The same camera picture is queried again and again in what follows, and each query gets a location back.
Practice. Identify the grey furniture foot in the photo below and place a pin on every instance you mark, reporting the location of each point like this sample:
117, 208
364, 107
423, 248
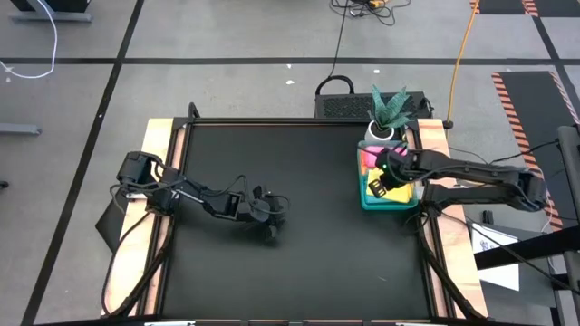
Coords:
18, 129

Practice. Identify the potted snake plant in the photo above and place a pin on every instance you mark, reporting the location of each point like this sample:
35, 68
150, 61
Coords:
385, 113

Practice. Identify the grey desk base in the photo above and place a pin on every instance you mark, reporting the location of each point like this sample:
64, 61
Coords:
50, 17

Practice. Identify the wooden table side board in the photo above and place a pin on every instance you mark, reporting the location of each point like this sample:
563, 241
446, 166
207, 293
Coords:
154, 136
435, 136

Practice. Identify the pink microfiber towel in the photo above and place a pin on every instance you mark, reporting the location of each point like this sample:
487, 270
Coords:
374, 154

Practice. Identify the yellow microfiber towel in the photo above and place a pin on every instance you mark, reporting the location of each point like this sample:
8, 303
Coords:
401, 194

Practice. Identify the teal plastic bin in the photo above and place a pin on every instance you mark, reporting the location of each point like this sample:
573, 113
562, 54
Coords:
389, 206

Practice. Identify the black table frame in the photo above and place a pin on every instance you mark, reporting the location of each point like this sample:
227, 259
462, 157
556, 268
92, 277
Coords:
294, 121

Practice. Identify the black computer case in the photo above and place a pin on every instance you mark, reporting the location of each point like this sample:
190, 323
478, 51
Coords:
349, 106

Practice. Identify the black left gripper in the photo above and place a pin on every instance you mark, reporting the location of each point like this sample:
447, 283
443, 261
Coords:
260, 208

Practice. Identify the white paper sheet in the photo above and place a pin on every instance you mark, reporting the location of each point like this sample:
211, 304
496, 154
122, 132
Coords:
498, 276

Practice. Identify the black metal beam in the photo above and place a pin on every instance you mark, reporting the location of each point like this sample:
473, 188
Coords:
534, 246

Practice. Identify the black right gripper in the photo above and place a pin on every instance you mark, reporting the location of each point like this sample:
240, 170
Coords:
394, 169

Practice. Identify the large striped black floor mat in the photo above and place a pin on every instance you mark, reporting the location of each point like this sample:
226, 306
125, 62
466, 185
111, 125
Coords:
539, 113

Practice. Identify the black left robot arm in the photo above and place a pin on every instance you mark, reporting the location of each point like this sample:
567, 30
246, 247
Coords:
190, 192

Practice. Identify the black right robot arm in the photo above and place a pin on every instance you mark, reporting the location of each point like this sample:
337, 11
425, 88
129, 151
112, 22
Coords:
476, 179

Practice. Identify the narrow striped black floor mat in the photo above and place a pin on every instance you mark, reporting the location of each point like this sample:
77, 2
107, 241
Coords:
503, 5

